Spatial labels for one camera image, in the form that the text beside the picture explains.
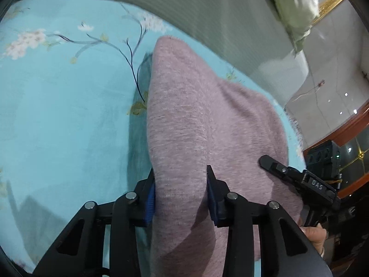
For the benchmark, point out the green striped headboard cushion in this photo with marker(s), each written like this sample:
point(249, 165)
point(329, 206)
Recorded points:
point(201, 11)

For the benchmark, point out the mauve knit sweater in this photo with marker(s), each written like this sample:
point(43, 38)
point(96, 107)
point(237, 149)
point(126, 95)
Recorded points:
point(196, 121)

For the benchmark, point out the blue floral bedsheet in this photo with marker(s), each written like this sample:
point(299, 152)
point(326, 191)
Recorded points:
point(57, 121)

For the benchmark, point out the gold framed painting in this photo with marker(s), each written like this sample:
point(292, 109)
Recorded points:
point(328, 4)

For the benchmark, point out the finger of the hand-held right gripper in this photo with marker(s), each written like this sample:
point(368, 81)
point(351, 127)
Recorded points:
point(274, 165)

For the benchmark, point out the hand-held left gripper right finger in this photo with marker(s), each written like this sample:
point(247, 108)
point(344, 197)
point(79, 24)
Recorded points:
point(212, 205)

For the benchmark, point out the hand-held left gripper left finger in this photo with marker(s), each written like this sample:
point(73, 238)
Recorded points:
point(150, 203)

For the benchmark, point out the wooden glass cabinet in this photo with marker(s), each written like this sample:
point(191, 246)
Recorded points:
point(356, 138)

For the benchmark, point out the light green pillow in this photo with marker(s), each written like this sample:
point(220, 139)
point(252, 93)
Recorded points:
point(294, 5)

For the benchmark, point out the person's right hand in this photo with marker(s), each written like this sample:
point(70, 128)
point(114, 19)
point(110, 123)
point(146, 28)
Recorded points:
point(315, 236)

